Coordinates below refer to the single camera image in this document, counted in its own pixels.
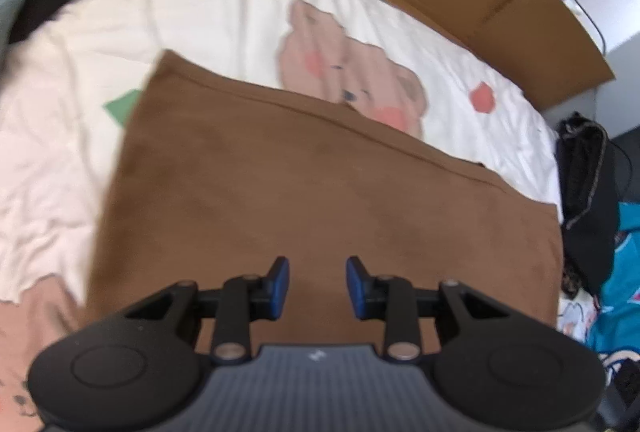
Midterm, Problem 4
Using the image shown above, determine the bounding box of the brown printed t-shirt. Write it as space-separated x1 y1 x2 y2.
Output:
85 49 566 355

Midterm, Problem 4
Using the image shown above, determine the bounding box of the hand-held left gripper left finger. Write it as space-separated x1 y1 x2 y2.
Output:
122 256 291 363

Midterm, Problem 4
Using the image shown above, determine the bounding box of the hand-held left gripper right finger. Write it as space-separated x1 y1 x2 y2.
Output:
346 256 506 363

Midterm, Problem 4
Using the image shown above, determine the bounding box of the black knit clothes pile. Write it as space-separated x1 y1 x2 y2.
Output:
555 112 621 295

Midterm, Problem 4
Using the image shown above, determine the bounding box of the leopard print cloth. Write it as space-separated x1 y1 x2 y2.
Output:
560 257 596 298

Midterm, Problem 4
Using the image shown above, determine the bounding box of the teal printed blanket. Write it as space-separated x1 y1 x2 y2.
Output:
585 202 640 383

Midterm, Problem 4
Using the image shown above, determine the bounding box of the cream printed bed sheet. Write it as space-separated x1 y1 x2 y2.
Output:
0 0 563 432

